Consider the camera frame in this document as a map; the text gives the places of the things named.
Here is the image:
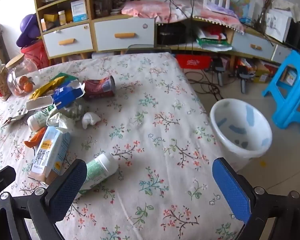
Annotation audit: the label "wooden cabinet with white drawers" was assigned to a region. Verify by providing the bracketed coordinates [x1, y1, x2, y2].
[32, 0, 157, 62]

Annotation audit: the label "red bag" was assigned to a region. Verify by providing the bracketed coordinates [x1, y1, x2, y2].
[20, 40, 49, 69]

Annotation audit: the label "pink floral cloth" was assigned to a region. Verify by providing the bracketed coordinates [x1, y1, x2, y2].
[121, 0, 245, 34]

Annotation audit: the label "grey-handled device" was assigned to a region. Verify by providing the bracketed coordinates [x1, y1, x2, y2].
[211, 57, 227, 87]
[236, 65, 255, 94]

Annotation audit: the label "yellow medicine bottle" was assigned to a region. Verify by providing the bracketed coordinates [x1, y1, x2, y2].
[57, 10, 67, 25]

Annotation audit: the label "dark chair back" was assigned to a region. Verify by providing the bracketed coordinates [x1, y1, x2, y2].
[120, 44, 172, 55]

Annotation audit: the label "yellow wrapper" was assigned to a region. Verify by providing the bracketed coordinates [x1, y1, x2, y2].
[29, 76, 65, 100]

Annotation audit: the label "blue and white open carton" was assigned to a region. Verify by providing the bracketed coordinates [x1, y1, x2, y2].
[52, 81, 85, 110]

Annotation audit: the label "green and white bag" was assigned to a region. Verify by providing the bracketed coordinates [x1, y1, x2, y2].
[196, 29, 233, 50]

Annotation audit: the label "crumpled patterned paper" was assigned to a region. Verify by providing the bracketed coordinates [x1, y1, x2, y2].
[65, 99, 89, 120]

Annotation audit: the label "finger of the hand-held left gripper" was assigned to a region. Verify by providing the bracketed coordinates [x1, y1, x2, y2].
[0, 165, 17, 195]

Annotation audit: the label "dried twigs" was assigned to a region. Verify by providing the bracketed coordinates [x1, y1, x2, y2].
[250, 0, 283, 45]

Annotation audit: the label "black box device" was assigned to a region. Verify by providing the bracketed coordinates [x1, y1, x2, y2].
[157, 22, 188, 46]

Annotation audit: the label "black floor cables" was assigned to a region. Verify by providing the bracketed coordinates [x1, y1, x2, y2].
[185, 67, 225, 100]

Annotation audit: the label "pale green bag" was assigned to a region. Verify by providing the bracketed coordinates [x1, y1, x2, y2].
[46, 112, 75, 134]

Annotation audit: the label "blue and white box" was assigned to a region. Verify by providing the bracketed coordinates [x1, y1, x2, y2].
[70, 0, 88, 22]

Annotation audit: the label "white and blue milk carton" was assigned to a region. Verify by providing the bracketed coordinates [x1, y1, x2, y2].
[27, 126, 72, 185]

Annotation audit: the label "green packet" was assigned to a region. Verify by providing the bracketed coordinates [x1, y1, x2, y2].
[51, 72, 77, 83]

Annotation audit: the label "crushed red can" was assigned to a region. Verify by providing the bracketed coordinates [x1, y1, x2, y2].
[83, 75, 116, 99]

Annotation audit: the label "black hanging cable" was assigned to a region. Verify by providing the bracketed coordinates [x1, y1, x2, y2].
[165, 0, 195, 53]

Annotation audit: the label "white green-label bottle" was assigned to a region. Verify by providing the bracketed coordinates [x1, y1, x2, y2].
[79, 153, 119, 195]
[27, 106, 58, 131]

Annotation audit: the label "white drawing board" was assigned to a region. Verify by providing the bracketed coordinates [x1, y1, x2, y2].
[265, 7, 292, 43]

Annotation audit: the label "white plastic trash bin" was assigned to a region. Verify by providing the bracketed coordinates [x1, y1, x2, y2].
[209, 99, 273, 173]

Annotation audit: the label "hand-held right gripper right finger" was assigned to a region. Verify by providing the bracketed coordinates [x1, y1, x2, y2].
[212, 157, 300, 240]

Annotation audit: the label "glass jar with wooden lid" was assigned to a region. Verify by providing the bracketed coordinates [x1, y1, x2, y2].
[6, 54, 39, 97]

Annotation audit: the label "dark brown box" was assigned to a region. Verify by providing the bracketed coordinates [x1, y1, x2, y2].
[94, 0, 113, 18]

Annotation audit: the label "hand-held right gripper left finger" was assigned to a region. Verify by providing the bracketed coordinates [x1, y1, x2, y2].
[0, 159, 87, 240]

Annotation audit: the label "floral tablecloth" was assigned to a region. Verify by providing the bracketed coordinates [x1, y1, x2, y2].
[0, 52, 243, 240]

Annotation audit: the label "purple toy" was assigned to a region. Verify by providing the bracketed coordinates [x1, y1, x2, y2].
[16, 14, 42, 48]

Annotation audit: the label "white tissue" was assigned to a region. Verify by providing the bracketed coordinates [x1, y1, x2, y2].
[81, 112, 101, 130]

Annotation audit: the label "cardboard box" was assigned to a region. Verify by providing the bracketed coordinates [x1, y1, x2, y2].
[252, 61, 280, 83]

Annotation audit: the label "red storage box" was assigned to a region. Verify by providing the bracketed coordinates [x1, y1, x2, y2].
[175, 54, 212, 69]

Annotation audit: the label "map poster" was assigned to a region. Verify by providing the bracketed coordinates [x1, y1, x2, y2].
[207, 0, 256, 18]

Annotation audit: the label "white cardboard piece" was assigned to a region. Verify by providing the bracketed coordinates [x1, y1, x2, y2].
[27, 95, 54, 111]

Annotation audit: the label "blue plastic stool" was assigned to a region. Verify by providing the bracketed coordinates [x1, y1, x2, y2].
[262, 50, 300, 134]

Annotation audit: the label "snack jar with red label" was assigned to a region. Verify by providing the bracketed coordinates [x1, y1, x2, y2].
[0, 59, 12, 102]

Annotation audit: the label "orange plastic wrapper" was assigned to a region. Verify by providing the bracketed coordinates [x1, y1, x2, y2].
[24, 127, 47, 148]

